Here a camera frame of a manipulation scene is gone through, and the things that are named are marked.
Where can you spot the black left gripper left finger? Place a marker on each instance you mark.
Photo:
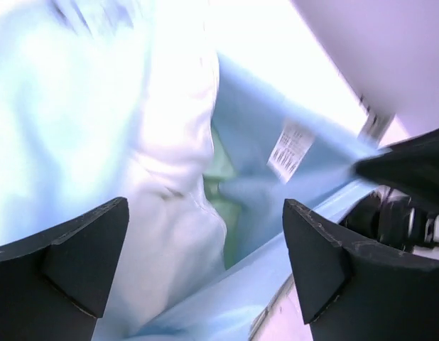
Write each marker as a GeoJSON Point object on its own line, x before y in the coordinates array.
{"type": "Point", "coordinates": [54, 285]}

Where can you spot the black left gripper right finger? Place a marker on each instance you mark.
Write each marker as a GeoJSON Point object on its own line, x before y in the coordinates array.
{"type": "Point", "coordinates": [353, 288]}

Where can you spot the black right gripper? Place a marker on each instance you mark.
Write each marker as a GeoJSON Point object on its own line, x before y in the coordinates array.
{"type": "Point", "coordinates": [405, 216]}

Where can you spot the blue green satin pillowcase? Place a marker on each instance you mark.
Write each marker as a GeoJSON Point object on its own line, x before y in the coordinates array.
{"type": "Point", "coordinates": [278, 150]}

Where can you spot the white pillow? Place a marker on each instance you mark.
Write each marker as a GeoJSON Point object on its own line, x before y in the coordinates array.
{"type": "Point", "coordinates": [100, 99]}

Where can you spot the aluminium table frame rail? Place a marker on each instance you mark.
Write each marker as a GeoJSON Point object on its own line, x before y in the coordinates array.
{"type": "Point", "coordinates": [376, 124]}

